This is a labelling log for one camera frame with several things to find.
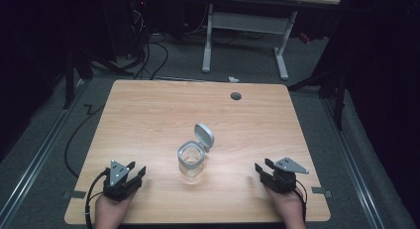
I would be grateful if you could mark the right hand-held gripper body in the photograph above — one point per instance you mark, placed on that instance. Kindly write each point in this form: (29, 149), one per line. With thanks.
(283, 176)

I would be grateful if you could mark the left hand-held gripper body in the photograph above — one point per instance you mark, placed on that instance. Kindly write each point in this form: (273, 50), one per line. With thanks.
(115, 180)

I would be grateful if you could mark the clear jar with grey lid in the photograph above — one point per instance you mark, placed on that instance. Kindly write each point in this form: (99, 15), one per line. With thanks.
(194, 153)

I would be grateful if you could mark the person's right hand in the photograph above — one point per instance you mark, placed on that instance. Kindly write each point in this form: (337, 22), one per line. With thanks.
(286, 206)

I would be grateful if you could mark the person's left hand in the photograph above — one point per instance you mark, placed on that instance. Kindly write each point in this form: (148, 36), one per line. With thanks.
(111, 209)

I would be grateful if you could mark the grey tape strip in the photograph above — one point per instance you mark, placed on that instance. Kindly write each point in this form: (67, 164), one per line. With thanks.
(75, 194)
(321, 191)

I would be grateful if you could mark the white scrap on floor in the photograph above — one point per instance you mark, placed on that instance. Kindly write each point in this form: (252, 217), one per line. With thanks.
(233, 79)

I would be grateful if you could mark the black stand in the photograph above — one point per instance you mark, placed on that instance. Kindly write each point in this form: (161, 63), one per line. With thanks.
(74, 77)
(330, 87)

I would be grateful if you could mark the white-legged desk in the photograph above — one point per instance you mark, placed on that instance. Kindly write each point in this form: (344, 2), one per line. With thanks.
(246, 22)

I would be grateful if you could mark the metal floor rail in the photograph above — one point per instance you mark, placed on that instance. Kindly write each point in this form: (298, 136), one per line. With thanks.
(36, 156)
(355, 163)

